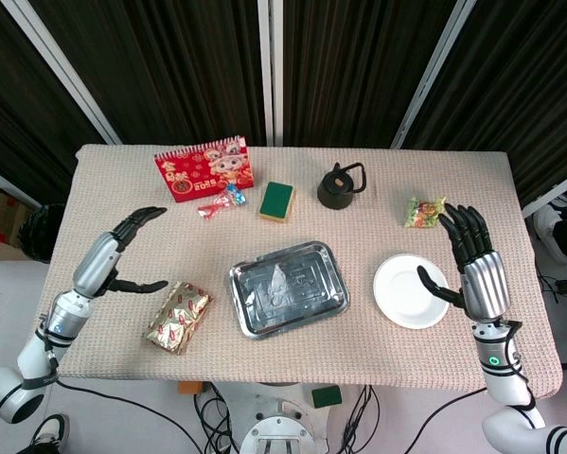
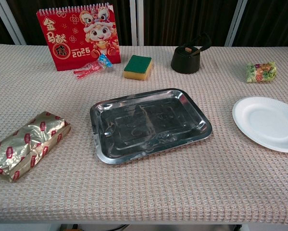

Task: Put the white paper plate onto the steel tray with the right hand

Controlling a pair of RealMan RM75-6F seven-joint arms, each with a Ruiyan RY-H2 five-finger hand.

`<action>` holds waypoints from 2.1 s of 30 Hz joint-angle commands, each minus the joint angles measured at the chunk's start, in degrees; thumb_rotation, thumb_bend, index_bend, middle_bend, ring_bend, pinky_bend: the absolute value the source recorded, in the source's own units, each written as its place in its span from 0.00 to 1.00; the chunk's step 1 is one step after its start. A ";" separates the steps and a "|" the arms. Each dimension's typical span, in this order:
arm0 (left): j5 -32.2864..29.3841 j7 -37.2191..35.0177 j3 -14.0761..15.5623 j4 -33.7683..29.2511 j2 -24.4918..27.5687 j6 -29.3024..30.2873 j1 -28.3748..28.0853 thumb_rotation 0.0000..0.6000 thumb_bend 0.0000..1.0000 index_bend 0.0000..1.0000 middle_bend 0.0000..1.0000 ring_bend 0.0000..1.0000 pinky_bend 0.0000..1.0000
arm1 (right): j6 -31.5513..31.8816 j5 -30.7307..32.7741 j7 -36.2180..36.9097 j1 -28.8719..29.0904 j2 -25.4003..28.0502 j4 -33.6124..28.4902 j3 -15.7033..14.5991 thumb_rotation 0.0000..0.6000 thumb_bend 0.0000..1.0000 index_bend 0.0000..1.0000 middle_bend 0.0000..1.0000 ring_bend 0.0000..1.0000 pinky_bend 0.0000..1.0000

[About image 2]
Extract white paper plate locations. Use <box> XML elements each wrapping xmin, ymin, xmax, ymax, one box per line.
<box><xmin>232</xmin><ymin>96</ymin><xmax>288</xmax><ymax>154</ymax></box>

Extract stainless steel tray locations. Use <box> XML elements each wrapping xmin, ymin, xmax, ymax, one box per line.
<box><xmin>89</xmin><ymin>88</ymin><xmax>213</xmax><ymax>166</ymax></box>

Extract green yellow sponge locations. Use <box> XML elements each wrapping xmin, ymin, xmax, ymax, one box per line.
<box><xmin>123</xmin><ymin>54</ymin><xmax>154</xmax><ymax>82</ymax></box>

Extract black teapot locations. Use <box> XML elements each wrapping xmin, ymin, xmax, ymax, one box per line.
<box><xmin>170</xmin><ymin>32</ymin><xmax>212</xmax><ymax>74</ymax></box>

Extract clear wrapped candy packet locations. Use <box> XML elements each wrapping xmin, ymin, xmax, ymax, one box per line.
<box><xmin>73</xmin><ymin>53</ymin><xmax>113</xmax><ymax>79</ymax></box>

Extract beige waffle tablecloth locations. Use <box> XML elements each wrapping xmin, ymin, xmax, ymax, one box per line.
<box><xmin>0</xmin><ymin>44</ymin><xmax>288</xmax><ymax>226</ymax></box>

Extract red desk calendar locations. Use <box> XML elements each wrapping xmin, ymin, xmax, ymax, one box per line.
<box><xmin>36</xmin><ymin>1</ymin><xmax>122</xmax><ymax>72</ymax></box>

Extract gold foil package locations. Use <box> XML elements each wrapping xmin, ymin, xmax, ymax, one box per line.
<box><xmin>0</xmin><ymin>111</ymin><xmax>72</xmax><ymax>182</ymax></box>

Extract green colourful snack bag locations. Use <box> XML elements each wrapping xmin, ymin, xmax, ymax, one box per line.
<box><xmin>245</xmin><ymin>61</ymin><xmax>278</xmax><ymax>84</ymax></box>

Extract white partition frame post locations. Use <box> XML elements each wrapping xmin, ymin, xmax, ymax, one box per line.
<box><xmin>0</xmin><ymin>0</ymin><xmax>27</xmax><ymax>46</ymax></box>
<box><xmin>130</xmin><ymin>0</ymin><xmax>145</xmax><ymax>47</ymax></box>
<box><xmin>224</xmin><ymin>0</ymin><xmax>249</xmax><ymax>47</ymax></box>

